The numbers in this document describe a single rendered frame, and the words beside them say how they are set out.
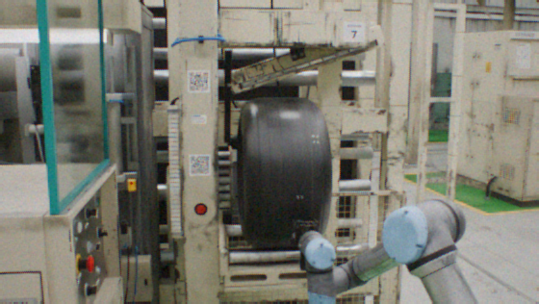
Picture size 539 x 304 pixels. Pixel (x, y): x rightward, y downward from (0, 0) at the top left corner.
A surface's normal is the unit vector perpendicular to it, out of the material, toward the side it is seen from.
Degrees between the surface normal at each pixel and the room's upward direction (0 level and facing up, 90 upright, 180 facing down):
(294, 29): 90
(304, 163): 72
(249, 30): 90
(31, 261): 90
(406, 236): 84
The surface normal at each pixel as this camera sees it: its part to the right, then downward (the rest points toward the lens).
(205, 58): 0.12, 0.17
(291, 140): 0.10, -0.41
